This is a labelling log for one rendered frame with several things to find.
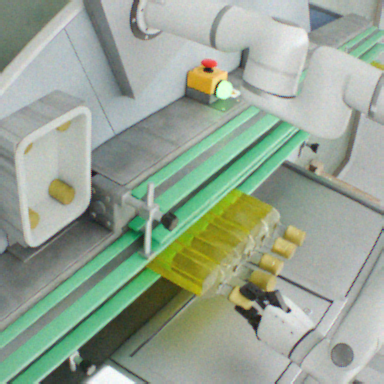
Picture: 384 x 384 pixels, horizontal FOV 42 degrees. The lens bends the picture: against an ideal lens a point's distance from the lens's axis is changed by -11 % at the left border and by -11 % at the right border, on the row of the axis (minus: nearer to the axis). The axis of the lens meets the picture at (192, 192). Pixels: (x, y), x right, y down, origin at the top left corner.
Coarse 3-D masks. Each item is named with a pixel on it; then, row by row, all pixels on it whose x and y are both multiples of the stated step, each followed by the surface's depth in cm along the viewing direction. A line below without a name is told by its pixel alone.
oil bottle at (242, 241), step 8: (208, 216) 117; (200, 224) 115; (208, 224) 115; (216, 224) 115; (224, 224) 115; (208, 232) 113; (216, 232) 113; (224, 232) 113; (232, 232) 114; (240, 232) 114; (224, 240) 112; (232, 240) 112; (240, 240) 112; (248, 240) 112; (240, 248) 110; (248, 248) 111; (248, 256) 111
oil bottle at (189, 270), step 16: (160, 256) 107; (176, 256) 107; (192, 256) 107; (160, 272) 109; (176, 272) 106; (192, 272) 104; (208, 272) 104; (224, 272) 105; (192, 288) 106; (208, 288) 103
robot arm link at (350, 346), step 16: (368, 288) 80; (368, 304) 78; (352, 320) 79; (368, 320) 77; (336, 336) 81; (352, 336) 78; (368, 336) 77; (336, 352) 80; (352, 352) 78; (368, 352) 80; (336, 368) 81; (352, 368) 79
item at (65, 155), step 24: (72, 120) 92; (24, 144) 78; (48, 144) 94; (72, 144) 95; (24, 168) 91; (48, 168) 97; (72, 168) 98; (24, 192) 83; (24, 216) 85; (48, 216) 96; (72, 216) 98
